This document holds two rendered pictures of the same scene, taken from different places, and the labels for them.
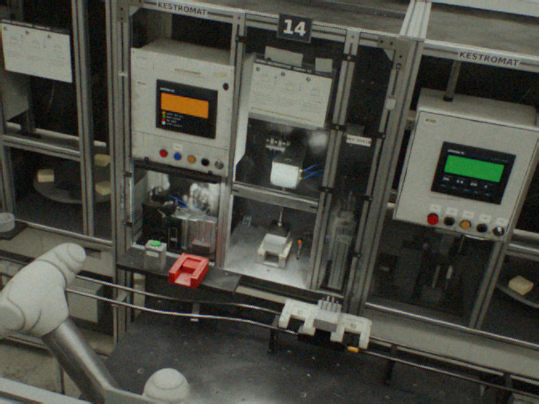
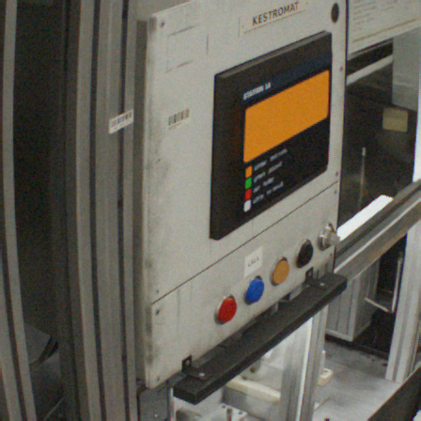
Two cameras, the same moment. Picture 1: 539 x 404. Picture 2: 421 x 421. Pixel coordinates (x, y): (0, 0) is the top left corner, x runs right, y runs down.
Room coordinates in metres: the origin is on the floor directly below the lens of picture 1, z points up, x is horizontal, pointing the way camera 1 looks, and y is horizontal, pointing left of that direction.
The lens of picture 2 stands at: (1.82, 1.64, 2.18)
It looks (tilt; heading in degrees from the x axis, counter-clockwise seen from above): 26 degrees down; 293
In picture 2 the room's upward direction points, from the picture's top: 2 degrees clockwise
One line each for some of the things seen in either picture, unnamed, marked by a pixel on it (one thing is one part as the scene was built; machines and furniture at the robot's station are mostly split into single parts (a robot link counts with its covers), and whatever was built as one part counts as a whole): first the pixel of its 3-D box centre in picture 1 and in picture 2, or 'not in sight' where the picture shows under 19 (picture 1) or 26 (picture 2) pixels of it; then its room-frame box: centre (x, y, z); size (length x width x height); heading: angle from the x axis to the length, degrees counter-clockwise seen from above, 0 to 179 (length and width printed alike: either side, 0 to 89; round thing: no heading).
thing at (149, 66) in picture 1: (191, 106); (179, 130); (2.41, 0.37, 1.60); 0.42 x 0.29 x 0.46; 79
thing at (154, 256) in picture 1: (156, 254); not in sight; (2.22, 0.46, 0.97); 0.08 x 0.08 x 0.12; 79
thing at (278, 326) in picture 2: (176, 169); (264, 328); (2.27, 0.39, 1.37); 0.36 x 0.04 x 0.04; 79
